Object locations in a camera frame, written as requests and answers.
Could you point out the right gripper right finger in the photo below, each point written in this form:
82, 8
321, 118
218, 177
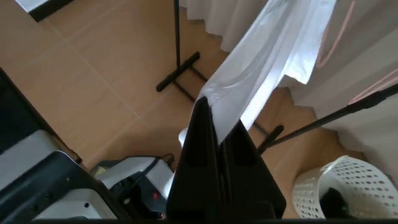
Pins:
252, 186

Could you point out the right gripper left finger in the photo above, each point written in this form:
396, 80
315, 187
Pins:
196, 186

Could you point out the white printed t-shirt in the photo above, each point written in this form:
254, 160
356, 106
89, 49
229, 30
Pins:
264, 62

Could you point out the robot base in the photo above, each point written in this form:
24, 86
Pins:
46, 180

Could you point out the white laundry basket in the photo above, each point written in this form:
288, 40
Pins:
367, 177

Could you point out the black clothes rack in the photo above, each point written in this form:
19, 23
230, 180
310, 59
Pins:
178, 72

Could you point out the black garment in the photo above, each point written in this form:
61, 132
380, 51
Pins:
335, 202

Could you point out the beige curtain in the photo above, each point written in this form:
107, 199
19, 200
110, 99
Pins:
373, 46

